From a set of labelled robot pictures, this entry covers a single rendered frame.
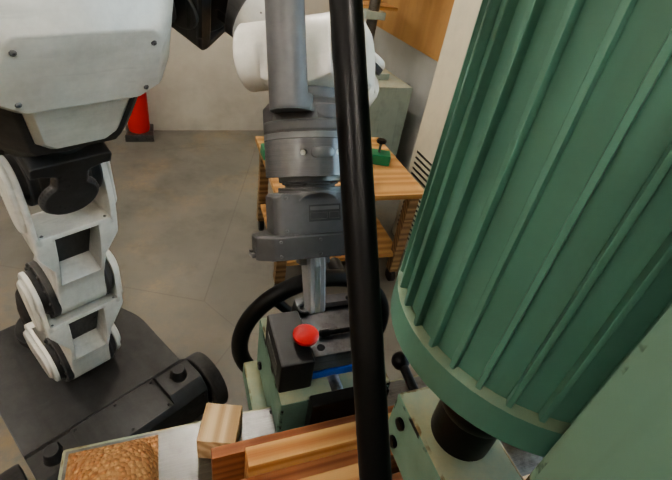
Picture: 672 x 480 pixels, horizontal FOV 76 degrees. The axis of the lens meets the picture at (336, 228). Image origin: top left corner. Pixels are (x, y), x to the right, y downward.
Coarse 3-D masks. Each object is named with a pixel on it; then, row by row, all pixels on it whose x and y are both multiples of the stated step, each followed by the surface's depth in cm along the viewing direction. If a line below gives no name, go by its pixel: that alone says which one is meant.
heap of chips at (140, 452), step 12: (120, 444) 46; (132, 444) 46; (144, 444) 47; (156, 444) 49; (72, 456) 47; (84, 456) 45; (96, 456) 44; (108, 456) 44; (120, 456) 44; (132, 456) 45; (144, 456) 46; (156, 456) 48; (72, 468) 44; (84, 468) 43; (96, 468) 43; (108, 468) 43; (120, 468) 43; (132, 468) 44; (144, 468) 45; (156, 468) 47
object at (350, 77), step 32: (352, 0) 17; (352, 32) 17; (352, 64) 17; (352, 96) 17; (352, 128) 17; (352, 160) 17; (352, 192) 17; (352, 224) 17; (352, 256) 18; (352, 288) 18; (352, 320) 18; (352, 352) 18; (384, 384) 18; (384, 416) 18; (384, 448) 18
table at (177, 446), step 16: (256, 368) 62; (256, 384) 60; (400, 384) 60; (256, 400) 58; (256, 416) 53; (272, 416) 54; (160, 432) 50; (176, 432) 50; (192, 432) 51; (240, 432) 51; (256, 432) 52; (272, 432) 52; (80, 448) 47; (160, 448) 49; (176, 448) 49; (192, 448) 49; (512, 448) 55; (64, 464) 46; (160, 464) 47; (176, 464) 47; (192, 464) 48; (208, 464) 48; (528, 464) 53
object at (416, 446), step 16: (400, 400) 39; (416, 400) 39; (432, 400) 39; (400, 416) 39; (416, 416) 38; (400, 432) 39; (416, 432) 37; (400, 448) 40; (416, 448) 37; (432, 448) 35; (496, 448) 36; (400, 464) 40; (416, 464) 37; (432, 464) 35; (448, 464) 35; (464, 464) 35; (480, 464) 35; (496, 464) 35; (512, 464) 35
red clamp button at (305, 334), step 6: (306, 324) 50; (294, 330) 49; (300, 330) 49; (306, 330) 49; (312, 330) 50; (294, 336) 49; (300, 336) 49; (306, 336) 49; (312, 336) 49; (318, 336) 49; (300, 342) 48; (306, 342) 48; (312, 342) 48
